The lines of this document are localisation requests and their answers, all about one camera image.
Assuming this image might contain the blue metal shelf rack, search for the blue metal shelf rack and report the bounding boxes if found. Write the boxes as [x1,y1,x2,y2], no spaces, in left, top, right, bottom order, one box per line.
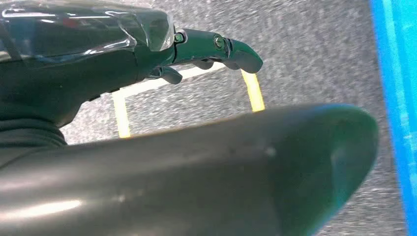
[369,0,417,236]

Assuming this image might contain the yellow floor tape square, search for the yellow floor tape square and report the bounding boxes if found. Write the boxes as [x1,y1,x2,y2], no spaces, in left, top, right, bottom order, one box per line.
[112,61,266,139]

